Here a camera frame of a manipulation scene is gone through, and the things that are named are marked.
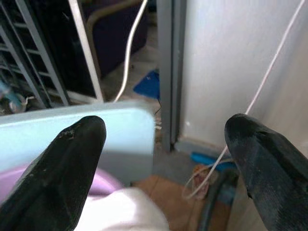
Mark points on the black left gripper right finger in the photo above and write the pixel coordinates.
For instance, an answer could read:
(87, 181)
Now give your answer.
(264, 163)

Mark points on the brown cardboard piece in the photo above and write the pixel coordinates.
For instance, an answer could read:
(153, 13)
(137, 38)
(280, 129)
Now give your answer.
(175, 199)

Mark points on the grey metal rack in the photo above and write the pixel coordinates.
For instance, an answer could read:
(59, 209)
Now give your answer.
(26, 55)

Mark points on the white garment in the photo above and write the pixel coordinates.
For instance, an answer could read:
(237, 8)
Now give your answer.
(125, 211)

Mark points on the grey metal door frame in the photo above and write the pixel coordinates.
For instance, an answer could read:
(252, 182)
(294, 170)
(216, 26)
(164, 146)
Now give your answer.
(169, 72)

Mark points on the blue cloth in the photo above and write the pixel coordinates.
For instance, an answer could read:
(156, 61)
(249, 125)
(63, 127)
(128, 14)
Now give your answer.
(148, 84)

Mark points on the lilac garment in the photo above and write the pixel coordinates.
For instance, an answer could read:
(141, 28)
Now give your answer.
(101, 184)

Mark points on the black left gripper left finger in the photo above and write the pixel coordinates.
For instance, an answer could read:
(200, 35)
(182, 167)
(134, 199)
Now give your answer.
(55, 173)

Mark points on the dark purple chair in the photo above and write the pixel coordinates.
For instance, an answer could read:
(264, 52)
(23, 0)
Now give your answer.
(115, 31)

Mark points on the light blue plastic laundry basket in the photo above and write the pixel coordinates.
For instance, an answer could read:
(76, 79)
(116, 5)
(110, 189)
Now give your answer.
(130, 134)

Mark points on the blue plastic strip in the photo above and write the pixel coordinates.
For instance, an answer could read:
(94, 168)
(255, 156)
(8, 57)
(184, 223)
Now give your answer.
(204, 159)

